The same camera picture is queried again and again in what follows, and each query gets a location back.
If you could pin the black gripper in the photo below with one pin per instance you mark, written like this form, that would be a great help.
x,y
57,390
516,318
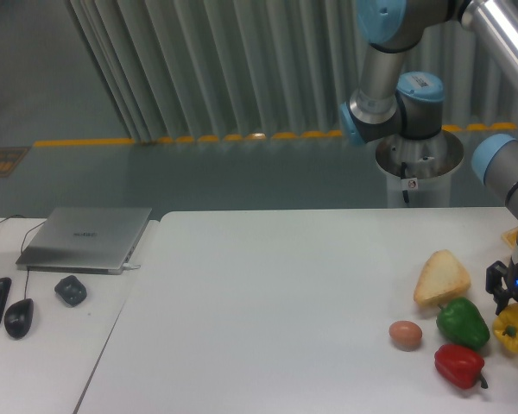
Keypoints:
x,y
501,281

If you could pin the yellow bell pepper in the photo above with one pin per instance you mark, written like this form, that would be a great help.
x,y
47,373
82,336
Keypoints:
x,y
505,328

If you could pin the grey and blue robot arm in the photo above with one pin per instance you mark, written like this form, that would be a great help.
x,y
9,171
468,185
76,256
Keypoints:
x,y
427,62

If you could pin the green bell pepper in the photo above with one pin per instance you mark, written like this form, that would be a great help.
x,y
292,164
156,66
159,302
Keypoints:
x,y
461,323

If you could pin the red bell pepper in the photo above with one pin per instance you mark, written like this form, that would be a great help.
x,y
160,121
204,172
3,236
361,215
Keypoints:
x,y
461,366

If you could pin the triangular toast slice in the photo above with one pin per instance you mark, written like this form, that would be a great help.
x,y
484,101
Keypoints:
x,y
442,278

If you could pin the brown egg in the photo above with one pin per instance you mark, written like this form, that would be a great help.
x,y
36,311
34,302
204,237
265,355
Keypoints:
x,y
405,334

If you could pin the white usb dongle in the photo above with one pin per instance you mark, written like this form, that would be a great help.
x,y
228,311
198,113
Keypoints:
x,y
130,267

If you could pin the grey pleated curtain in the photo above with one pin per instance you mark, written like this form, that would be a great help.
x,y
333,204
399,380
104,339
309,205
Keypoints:
x,y
224,68

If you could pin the silver closed laptop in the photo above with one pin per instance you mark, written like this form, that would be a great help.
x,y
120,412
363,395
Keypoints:
x,y
85,240

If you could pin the small black case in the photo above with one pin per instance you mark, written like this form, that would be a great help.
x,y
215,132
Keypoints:
x,y
71,291

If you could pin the black computer mouse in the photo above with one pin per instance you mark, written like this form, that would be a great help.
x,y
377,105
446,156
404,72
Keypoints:
x,y
18,318

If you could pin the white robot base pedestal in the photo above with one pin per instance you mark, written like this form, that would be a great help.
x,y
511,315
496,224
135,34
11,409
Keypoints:
x,y
419,173

